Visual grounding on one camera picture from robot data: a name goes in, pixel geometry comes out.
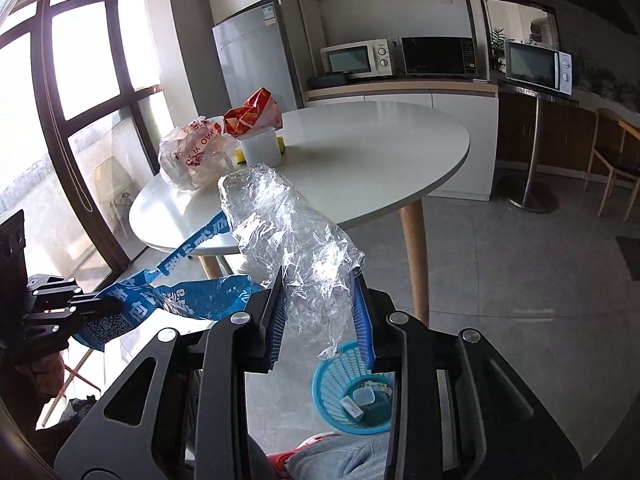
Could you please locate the person's red shoe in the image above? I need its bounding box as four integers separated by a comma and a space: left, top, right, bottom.
267, 435, 341, 467

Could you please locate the green potted plant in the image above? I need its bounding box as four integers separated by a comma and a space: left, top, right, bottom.
490, 27, 508, 72

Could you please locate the black microwave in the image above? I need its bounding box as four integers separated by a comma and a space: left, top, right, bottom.
400, 36, 476, 77

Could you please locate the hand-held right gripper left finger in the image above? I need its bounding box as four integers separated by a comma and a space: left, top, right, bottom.
52, 275, 289, 480

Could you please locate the round white table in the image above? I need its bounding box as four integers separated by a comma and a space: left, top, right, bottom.
128, 101, 471, 333

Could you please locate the wooden broom stick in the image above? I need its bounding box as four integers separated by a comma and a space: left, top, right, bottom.
37, 347, 96, 428

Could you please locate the large white microwave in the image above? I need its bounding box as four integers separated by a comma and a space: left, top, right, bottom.
504, 40, 573, 96

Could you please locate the small white box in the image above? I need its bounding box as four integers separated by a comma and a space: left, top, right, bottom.
340, 396, 366, 423

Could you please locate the white cup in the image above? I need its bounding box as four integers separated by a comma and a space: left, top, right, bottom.
239, 127, 283, 168

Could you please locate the bar table with metal stand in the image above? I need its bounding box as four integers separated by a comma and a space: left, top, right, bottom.
500, 82, 581, 213

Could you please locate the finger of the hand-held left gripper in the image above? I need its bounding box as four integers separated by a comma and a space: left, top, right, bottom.
19, 311, 77, 350
26, 274, 123, 318

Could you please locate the wooden chair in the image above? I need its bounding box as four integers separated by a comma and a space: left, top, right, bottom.
582, 107, 640, 222

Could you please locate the blue plastic wastebasket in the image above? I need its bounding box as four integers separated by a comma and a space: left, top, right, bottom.
311, 340, 398, 436

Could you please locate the person's jeans leg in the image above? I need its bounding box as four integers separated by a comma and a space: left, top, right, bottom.
287, 432, 392, 480

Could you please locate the dark floor mat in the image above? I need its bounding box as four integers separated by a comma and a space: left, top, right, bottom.
615, 235, 640, 281

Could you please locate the small white microwave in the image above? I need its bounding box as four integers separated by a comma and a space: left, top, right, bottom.
320, 39, 396, 80

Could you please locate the blue printed plastic bag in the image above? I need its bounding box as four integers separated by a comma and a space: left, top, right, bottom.
70, 210, 266, 353

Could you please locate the clear plastic wrap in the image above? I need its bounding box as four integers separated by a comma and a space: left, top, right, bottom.
217, 162, 367, 361

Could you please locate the white counter cabinet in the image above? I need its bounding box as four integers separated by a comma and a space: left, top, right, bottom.
302, 79, 501, 202

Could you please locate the silver refrigerator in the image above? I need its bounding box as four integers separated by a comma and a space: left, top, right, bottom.
211, 0, 301, 116

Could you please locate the white plastic bag red print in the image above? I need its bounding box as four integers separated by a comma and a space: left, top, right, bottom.
158, 116, 241, 192

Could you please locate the red snack wrapper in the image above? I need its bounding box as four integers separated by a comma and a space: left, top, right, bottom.
222, 87, 284, 137

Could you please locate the yellow sponge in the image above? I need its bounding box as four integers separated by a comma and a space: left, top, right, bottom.
234, 135, 287, 165

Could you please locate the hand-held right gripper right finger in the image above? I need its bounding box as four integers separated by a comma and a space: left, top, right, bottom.
350, 270, 586, 480

